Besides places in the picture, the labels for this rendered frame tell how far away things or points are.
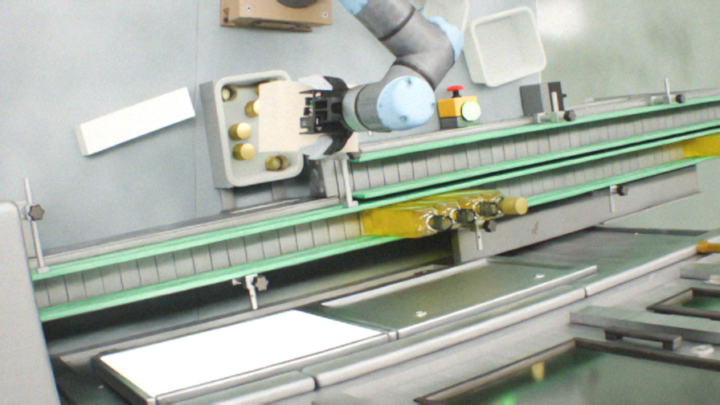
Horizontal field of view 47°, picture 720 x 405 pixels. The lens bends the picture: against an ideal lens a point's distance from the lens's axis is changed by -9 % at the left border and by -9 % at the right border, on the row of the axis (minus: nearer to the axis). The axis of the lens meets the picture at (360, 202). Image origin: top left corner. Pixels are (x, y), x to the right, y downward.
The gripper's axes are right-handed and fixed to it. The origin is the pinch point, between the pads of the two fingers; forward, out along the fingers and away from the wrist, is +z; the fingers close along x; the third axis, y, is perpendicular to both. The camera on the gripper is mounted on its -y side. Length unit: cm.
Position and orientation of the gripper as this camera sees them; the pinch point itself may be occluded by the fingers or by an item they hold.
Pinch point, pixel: (312, 117)
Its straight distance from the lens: 159.3
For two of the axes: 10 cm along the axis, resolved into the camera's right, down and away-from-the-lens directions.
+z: -5.1, -0.2, 8.6
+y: -8.6, 0.2, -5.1
